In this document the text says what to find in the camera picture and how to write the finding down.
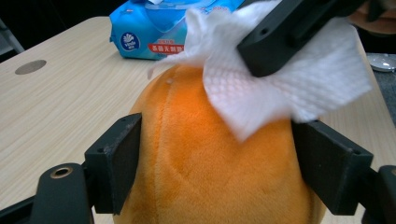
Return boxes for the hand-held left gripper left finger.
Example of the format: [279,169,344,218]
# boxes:
[84,112,143,216]

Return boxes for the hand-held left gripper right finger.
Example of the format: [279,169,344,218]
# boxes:
[290,119,374,217]

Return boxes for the white wet wipe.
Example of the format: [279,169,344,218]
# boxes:
[148,0,373,143]

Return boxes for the orange plush toy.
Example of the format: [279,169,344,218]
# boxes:
[113,64,326,224]

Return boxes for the blue wet wipes pack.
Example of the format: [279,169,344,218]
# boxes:
[108,0,247,61]

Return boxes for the round clear plastic lid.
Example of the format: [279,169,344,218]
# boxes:
[366,52,396,73]

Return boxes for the white metal stand frame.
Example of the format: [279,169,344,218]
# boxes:
[0,18,25,63]

